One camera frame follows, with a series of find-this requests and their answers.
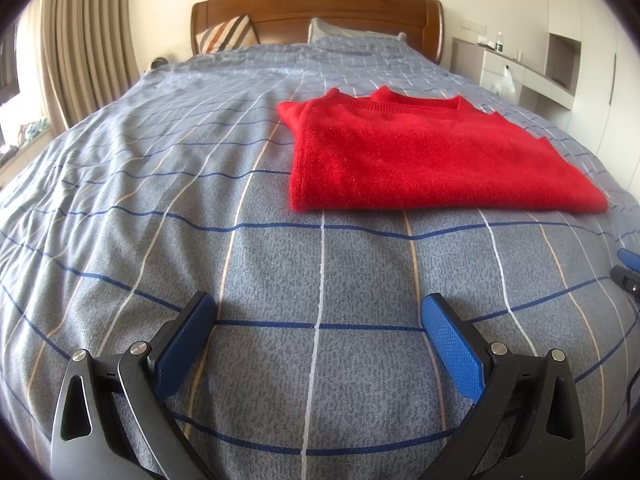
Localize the grey pillow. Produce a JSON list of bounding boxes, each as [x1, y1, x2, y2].
[[307, 17, 408, 47]]

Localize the white wardrobe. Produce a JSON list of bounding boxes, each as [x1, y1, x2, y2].
[[545, 0, 640, 161]]

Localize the blue-grey checked bed blanket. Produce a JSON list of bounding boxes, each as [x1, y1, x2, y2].
[[0, 35, 640, 480]]

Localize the window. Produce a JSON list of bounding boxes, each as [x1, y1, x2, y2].
[[0, 20, 23, 106]]

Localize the striped cushion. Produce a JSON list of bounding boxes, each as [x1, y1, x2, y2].
[[196, 14, 259, 55]]

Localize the white window cabinet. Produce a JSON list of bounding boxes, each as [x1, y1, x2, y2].
[[0, 130, 56, 188]]

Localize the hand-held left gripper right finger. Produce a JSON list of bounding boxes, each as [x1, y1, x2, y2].
[[417, 294, 586, 480]]

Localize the red knit sweater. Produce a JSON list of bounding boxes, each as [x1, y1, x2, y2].
[[276, 86, 608, 216]]

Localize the wooden headboard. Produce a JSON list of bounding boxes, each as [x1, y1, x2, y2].
[[190, 0, 446, 66]]

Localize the beige curtain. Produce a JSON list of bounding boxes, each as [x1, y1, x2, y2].
[[37, 0, 143, 133]]

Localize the pile of clutter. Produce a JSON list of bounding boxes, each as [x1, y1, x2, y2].
[[0, 119, 51, 158]]

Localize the clear plastic bag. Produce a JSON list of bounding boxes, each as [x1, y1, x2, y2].
[[492, 66, 517, 97]]

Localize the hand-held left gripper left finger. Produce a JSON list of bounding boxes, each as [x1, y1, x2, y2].
[[50, 291, 218, 480]]

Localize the white desk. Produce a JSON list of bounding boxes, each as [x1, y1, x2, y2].
[[450, 35, 576, 111]]

